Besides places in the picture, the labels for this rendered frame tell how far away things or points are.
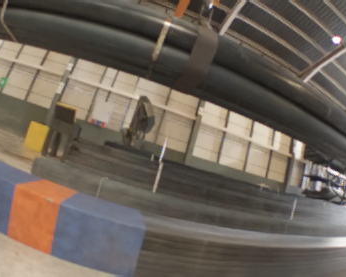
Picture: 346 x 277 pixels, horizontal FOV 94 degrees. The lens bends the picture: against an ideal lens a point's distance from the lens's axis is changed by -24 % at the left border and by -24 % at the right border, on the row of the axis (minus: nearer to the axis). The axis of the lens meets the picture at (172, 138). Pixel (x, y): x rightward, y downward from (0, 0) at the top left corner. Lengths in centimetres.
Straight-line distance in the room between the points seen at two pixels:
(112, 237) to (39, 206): 21
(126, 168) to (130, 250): 113
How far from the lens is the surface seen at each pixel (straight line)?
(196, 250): 64
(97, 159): 167
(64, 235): 61
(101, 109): 848
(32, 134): 470
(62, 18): 160
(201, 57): 143
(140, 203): 146
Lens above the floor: 31
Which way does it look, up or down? 11 degrees up
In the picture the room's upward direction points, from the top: 16 degrees clockwise
